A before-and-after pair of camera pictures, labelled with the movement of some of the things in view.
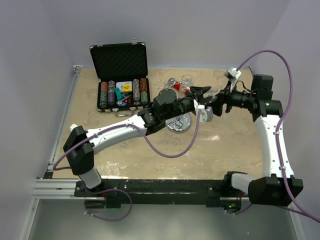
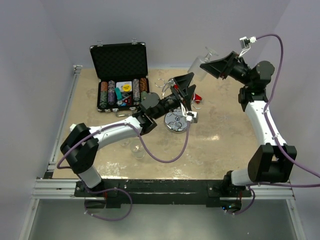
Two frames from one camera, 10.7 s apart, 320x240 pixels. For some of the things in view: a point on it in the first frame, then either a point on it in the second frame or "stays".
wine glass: (211, 93) to (195, 70)
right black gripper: (227, 97) to (218, 68)
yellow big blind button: (126, 87) stays
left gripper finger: (205, 100) to (189, 98)
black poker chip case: (123, 85) stays
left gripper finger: (199, 90) to (183, 81)
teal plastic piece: (118, 93) stays
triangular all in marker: (128, 100) stays
